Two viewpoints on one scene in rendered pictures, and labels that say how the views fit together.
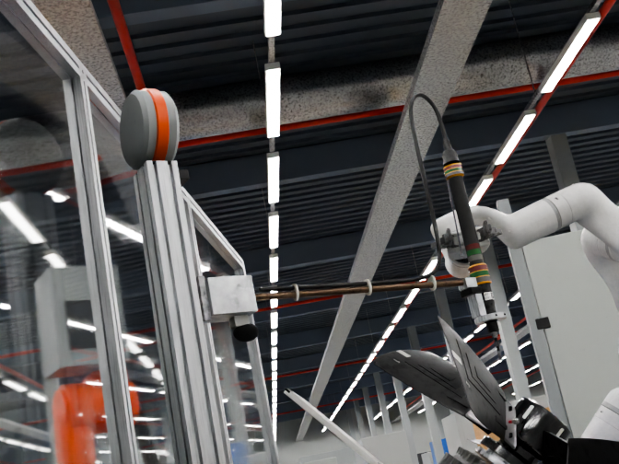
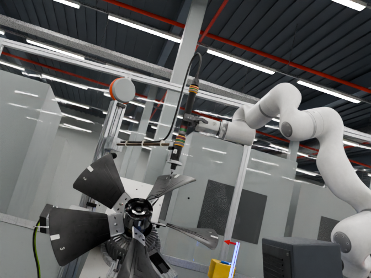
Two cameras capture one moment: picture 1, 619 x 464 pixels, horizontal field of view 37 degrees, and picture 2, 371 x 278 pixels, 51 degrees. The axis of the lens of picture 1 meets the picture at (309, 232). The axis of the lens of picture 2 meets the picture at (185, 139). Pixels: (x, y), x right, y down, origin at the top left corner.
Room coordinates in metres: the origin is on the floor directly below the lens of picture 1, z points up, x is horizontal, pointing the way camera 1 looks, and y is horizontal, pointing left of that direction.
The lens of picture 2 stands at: (1.88, -2.03, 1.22)
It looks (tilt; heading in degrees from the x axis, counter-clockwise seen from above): 12 degrees up; 85
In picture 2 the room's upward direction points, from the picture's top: 14 degrees clockwise
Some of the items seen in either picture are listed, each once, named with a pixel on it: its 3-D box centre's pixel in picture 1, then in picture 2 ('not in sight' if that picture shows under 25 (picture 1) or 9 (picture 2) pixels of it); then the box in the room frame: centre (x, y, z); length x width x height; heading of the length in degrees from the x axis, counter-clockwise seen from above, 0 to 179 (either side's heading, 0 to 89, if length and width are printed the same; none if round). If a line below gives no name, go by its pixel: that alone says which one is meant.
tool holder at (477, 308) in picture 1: (482, 299); (175, 153); (1.99, -0.34, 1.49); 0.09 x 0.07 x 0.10; 121
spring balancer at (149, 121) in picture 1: (148, 130); (122, 90); (1.62, 0.26, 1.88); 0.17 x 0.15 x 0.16; 176
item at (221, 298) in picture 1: (222, 299); (113, 144); (1.67, 0.18, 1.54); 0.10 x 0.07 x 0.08; 121
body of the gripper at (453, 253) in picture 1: (465, 243); (208, 126); (2.10, -0.36, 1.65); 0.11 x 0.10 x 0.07; 177
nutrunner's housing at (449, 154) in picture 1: (469, 233); (185, 120); (2.00, -0.35, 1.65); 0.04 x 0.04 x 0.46
